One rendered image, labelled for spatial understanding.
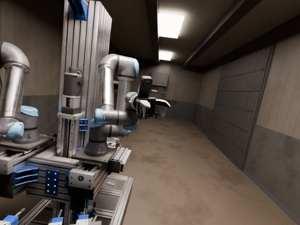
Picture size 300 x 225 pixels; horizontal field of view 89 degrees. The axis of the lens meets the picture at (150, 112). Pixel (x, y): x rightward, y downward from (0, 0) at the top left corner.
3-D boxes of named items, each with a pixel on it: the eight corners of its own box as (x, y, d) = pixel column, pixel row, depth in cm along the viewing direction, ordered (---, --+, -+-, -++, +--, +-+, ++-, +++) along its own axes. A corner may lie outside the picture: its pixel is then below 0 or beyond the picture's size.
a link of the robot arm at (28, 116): (36, 128, 101) (37, 108, 99) (10, 128, 94) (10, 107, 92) (39, 123, 111) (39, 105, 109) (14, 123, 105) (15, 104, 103)
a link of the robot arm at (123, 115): (114, 126, 81) (117, 106, 79) (135, 127, 85) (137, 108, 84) (117, 131, 74) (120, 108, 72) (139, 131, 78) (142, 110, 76)
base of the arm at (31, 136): (25, 135, 112) (26, 122, 111) (45, 138, 112) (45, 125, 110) (5, 141, 98) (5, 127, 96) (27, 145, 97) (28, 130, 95)
